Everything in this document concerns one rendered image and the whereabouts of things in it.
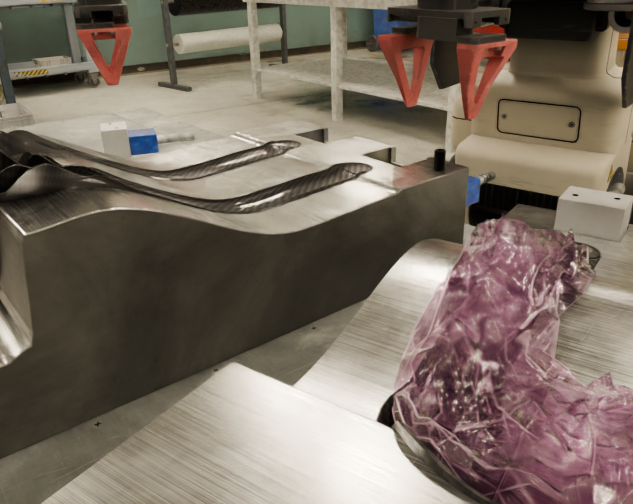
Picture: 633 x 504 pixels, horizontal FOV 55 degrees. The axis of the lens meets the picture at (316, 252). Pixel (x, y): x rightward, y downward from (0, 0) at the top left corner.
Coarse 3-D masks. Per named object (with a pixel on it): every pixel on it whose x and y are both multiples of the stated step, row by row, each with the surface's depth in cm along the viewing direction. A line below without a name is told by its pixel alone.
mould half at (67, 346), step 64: (256, 128) 70; (320, 128) 69; (64, 192) 38; (128, 192) 40; (192, 192) 51; (320, 192) 51; (384, 192) 50; (448, 192) 54; (0, 256) 38; (64, 256) 34; (128, 256) 37; (192, 256) 40; (256, 256) 43; (320, 256) 47; (384, 256) 52; (0, 320) 38; (64, 320) 36; (128, 320) 38; (192, 320) 41; (256, 320) 45; (0, 384) 35; (64, 384) 37; (128, 384) 40; (0, 448) 36
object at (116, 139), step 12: (108, 132) 86; (120, 132) 87; (132, 132) 90; (144, 132) 90; (192, 132) 92; (108, 144) 87; (120, 144) 87; (132, 144) 88; (144, 144) 89; (156, 144) 89
